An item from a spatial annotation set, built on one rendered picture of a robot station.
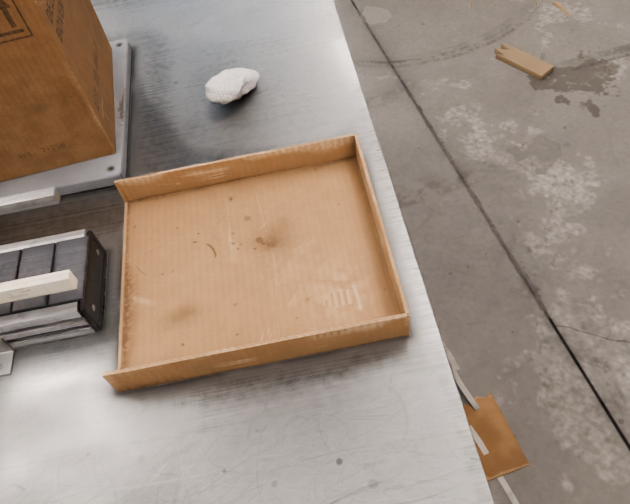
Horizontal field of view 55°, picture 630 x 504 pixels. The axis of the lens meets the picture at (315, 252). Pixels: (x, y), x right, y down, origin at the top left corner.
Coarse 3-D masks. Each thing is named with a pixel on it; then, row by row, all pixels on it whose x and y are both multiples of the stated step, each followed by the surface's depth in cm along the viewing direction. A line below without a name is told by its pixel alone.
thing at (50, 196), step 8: (32, 192) 60; (40, 192) 60; (48, 192) 60; (56, 192) 60; (0, 200) 60; (8, 200) 60; (16, 200) 60; (24, 200) 59; (32, 200) 60; (40, 200) 60; (48, 200) 60; (56, 200) 60; (0, 208) 60; (8, 208) 60; (16, 208) 60; (24, 208) 60; (32, 208) 60
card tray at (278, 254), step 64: (128, 192) 74; (192, 192) 75; (256, 192) 74; (320, 192) 73; (128, 256) 70; (192, 256) 69; (256, 256) 68; (320, 256) 67; (384, 256) 66; (128, 320) 65; (192, 320) 64; (256, 320) 63; (320, 320) 62; (384, 320) 57; (128, 384) 60
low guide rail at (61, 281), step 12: (36, 276) 60; (48, 276) 60; (60, 276) 59; (72, 276) 60; (0, 288) 59; (12, 288) 59; (24, 288) 59; (36, 288) 60; (48, 288) 60; (60, 288) 60; (72, 288) 60; (0, 300) 60; (12, 300) 60
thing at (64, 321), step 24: (48, 240) 67; (96, 240) 69; (96, 264) 68; (96, 288) 66; (24, 312) 62; (48, 312) 62; (72, 312) 61; (96, 312) 65; (0, 336) 63; (24, 336) 63; (48, 336) 64; (72, 336) 65
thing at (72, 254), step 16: (64, 240) 67; (80, 240) 66; (0, 256) 66; (16, 256) 66; (32, 256) 66; (48, 256) 66; (64, 256) 65; (80, 256) 65; (0, 272) 65; (16, 272) 65; (32, 272) 65; (48, 272) 64; (80, 272) 64; (80, 288) 63; (0, 304) 63; (16, 304) 62; (32, 304) 62; (48, 304) 63
